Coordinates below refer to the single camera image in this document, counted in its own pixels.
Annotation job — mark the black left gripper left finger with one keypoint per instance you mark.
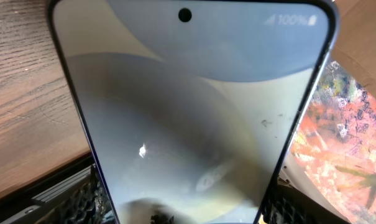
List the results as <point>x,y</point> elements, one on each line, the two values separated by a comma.
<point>88,205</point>

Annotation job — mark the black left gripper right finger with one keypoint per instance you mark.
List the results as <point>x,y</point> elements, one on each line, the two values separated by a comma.
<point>287,205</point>

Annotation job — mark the blue screen smartphone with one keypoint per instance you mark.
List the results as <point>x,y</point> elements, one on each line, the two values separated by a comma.
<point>190,107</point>

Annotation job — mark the colourful patterned floor mat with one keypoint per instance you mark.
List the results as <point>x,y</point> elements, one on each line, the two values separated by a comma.
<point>336,144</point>

